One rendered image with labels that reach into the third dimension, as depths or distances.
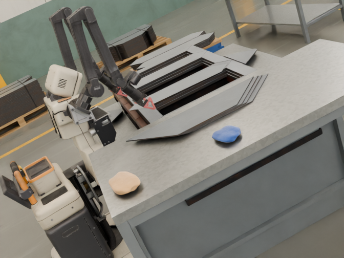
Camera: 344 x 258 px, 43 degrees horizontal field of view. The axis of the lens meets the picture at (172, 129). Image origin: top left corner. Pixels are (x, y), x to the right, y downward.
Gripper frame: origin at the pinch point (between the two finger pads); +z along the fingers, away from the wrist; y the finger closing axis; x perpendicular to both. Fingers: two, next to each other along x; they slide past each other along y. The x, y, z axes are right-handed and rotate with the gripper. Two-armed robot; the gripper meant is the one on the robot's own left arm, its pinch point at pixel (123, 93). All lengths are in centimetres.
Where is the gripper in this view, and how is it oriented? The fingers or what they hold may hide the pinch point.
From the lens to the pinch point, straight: 282.5
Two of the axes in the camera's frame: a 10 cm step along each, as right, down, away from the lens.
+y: -4.4, -2.3, 8.7
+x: -5.7, 8.2, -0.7
